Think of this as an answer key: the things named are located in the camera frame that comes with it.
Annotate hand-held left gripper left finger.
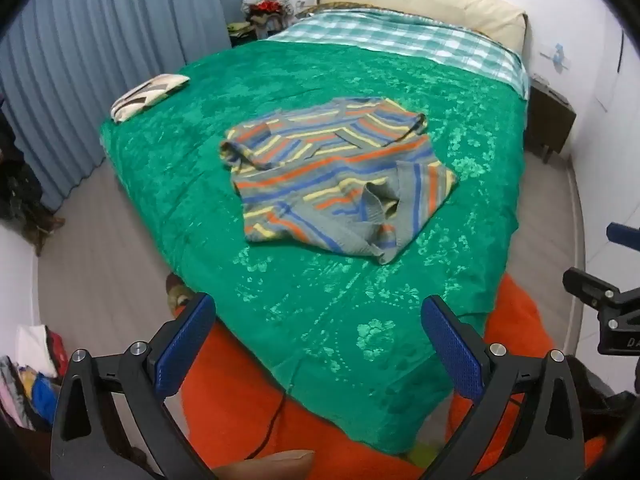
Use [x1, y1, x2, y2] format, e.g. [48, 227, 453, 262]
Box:
[50, 291, 218, 480]

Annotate colourful clothes pile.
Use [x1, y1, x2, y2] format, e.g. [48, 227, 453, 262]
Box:
[0, 325, 71, 431]

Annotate black cable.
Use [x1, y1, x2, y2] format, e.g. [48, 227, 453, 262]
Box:
[245, 387, 288, 461]

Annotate person's left hand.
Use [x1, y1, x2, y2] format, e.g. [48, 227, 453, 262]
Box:
[212, 450, 316, 480]

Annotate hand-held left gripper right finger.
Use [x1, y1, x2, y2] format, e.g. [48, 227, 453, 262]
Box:
[420, 295, 586, 480]

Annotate dark wooden nightstand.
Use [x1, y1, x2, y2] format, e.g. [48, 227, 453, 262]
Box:
[524, 80, 577, 163]

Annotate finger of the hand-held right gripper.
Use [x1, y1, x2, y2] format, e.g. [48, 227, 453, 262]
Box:
[606, 222, 640, 254]
[562, 267, 640, 312]

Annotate striped knit sweater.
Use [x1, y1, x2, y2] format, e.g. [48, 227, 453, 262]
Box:
[219, 97, 458, 266]

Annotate pile of bedside clothes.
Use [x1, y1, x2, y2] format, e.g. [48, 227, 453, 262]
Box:
[227, 0, 301, 48]

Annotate hanging dark clothes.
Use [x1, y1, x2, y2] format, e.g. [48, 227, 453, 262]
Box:
[0, 105, 66, 256]

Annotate small patterned pillow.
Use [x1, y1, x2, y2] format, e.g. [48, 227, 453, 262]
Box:
[110, 74, 191, 123]

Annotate blue-grey curtain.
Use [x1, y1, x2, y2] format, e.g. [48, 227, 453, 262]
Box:
[0, 0, 271, 211]

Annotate blue wall sticker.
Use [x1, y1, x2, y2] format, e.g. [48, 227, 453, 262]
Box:
[542, 42, 571, 71]

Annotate brown slipper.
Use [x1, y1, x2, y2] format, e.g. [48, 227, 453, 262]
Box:
[165, 272, 193, 317]

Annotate dark cloth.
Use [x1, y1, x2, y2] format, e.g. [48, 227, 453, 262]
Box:
[565, 355, 640, 431]

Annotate orange blanket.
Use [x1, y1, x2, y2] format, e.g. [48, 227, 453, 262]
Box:
[180, 272, 606, 480]

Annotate checked bed sheet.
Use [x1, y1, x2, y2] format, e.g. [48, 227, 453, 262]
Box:
[267, 9, 530, 101]

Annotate green bed blanket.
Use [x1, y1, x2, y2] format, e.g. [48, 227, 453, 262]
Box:
[99, 42, 530, 456]

